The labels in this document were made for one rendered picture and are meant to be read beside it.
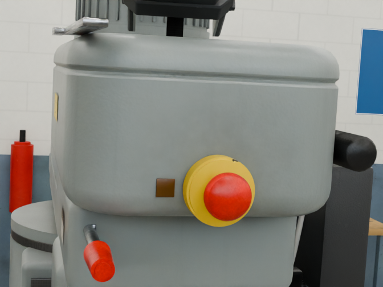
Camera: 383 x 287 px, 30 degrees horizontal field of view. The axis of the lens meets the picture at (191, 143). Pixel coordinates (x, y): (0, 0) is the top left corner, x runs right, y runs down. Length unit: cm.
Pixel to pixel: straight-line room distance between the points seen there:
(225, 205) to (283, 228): 19
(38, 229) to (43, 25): 377
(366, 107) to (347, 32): 59
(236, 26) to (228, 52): 460
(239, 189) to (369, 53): 504
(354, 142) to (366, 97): 491
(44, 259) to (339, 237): 50
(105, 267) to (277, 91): 21
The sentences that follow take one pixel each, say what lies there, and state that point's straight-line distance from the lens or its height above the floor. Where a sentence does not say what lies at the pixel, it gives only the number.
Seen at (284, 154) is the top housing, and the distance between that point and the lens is 64.
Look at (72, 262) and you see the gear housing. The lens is 72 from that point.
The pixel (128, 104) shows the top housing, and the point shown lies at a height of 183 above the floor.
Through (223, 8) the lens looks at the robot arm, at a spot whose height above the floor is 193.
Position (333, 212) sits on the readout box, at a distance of 114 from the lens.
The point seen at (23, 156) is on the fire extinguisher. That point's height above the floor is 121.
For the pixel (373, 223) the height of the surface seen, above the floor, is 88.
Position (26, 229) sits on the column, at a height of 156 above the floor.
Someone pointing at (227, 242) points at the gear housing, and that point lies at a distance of 74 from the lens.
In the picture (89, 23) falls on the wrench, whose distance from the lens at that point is 54.
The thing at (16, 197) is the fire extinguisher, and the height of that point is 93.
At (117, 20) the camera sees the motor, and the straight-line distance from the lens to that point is 99.
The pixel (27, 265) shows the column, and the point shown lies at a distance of 124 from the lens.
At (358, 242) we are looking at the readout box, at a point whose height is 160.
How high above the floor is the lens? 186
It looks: 6 degrees down
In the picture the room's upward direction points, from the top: 3 degrees clockwise
